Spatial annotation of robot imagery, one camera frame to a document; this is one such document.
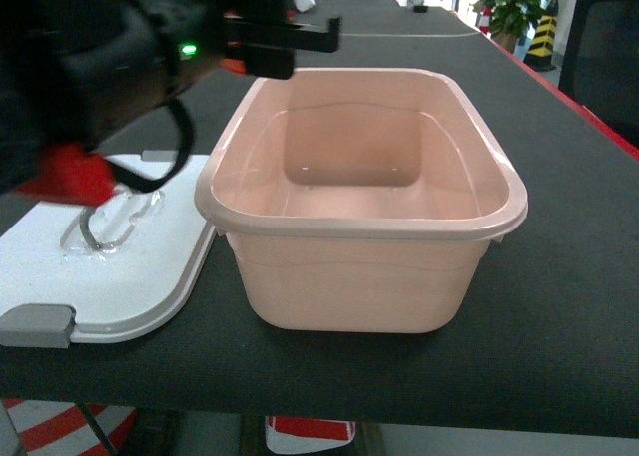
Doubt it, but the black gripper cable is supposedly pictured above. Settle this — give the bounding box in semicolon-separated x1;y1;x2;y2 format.
99;91;196;196

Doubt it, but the yellow black striped bollard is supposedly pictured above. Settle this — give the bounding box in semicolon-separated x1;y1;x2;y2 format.
523;0;559;72

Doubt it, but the pink plastic storage box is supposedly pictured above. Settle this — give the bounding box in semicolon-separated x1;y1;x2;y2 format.
194;68;528;333

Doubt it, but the potted green plant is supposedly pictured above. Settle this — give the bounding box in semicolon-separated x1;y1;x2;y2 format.
474;0;546;54

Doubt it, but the black office chair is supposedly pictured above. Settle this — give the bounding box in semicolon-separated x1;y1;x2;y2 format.
559;0;638;146

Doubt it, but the red white traffic cone left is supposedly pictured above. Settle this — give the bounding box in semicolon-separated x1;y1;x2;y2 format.
1;398;138;455

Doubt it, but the red white traffic cone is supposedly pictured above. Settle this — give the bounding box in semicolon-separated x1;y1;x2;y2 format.
1;398;138;455
265;416;356;455

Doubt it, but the red white traffic cone right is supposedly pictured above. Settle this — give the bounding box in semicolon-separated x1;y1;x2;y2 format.
265;416;356;455

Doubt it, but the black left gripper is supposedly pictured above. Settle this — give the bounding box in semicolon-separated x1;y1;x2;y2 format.
214;0;341;80

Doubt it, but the white box lid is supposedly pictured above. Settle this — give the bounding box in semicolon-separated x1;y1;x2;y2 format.
1;155;215;348

